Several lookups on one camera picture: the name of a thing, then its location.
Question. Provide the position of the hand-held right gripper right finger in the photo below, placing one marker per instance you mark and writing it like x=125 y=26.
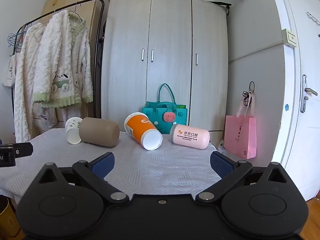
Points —
x=221 y=165

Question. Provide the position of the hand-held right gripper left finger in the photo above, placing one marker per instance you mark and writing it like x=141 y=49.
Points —
x=102 y=165

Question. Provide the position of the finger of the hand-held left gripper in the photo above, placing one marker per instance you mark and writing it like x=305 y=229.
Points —
x=23 y=149

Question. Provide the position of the taupe plastic cup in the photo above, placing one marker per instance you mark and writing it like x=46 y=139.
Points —
x=100 y=131

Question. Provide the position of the pink plastic cup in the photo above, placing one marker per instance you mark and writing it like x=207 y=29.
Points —
x=191 y=136

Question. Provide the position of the white paper cup green print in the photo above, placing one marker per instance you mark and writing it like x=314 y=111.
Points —
x=73 y=132

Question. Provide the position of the orange paper cup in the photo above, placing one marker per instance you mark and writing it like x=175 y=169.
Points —
x=140 y=127

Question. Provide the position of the clear plastic bag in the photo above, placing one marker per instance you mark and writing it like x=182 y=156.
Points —
x=221 y=148

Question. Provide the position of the pink paper bag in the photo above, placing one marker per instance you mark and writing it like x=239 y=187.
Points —
x=240 y=137

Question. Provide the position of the white printed plastic bag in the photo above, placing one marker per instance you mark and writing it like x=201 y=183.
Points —
x=47 y=117

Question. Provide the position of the yellow bin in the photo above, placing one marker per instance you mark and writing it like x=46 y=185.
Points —
x=6 y=217

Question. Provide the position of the white fleece robe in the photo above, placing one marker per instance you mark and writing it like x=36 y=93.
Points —
x=23 y=85

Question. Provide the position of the teal felt handbag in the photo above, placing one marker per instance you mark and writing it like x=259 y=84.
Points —
x=152 y=113

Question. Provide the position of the white canvas tote bag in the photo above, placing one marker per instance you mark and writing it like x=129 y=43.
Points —
x=9 y=72

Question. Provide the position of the white door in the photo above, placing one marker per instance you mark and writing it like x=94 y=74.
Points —
x=300 y=135

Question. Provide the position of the white fleece jacket green trim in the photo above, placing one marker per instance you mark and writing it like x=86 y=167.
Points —
x=62 y=62

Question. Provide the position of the blue clothes hanger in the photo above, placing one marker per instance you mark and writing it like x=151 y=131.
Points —
x=15 y=38

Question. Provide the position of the light wood wardrobe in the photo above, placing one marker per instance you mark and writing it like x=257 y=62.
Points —
x=170 y=55

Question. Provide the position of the black clothes rack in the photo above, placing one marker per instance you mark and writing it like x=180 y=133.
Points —
x=99 y=42

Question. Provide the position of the metal door hook rack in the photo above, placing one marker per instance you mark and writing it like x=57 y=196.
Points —
x=313 y=18

